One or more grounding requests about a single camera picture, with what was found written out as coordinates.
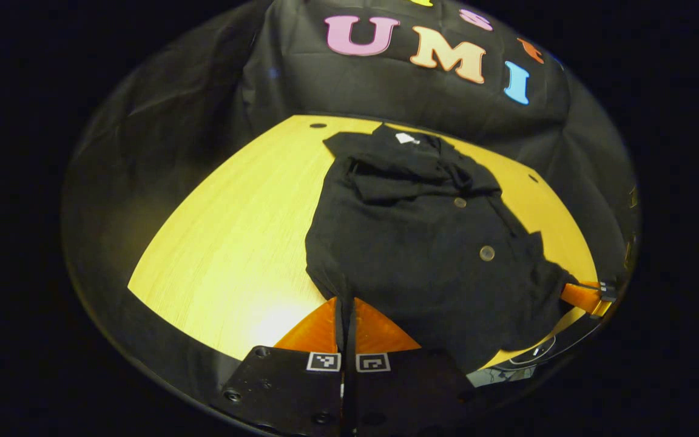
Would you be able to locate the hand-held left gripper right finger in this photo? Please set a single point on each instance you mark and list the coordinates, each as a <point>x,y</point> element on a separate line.
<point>404,388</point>

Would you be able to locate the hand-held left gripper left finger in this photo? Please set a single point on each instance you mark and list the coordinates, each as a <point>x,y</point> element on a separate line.
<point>289,388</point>

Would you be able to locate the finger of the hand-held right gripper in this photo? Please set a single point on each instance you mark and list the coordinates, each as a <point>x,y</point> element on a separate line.
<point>583,296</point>

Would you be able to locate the black buttoned garment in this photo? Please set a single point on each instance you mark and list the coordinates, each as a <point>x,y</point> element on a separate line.
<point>410,261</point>

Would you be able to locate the black backdrop cloth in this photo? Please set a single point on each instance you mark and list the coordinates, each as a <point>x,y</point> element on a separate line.
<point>301,85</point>

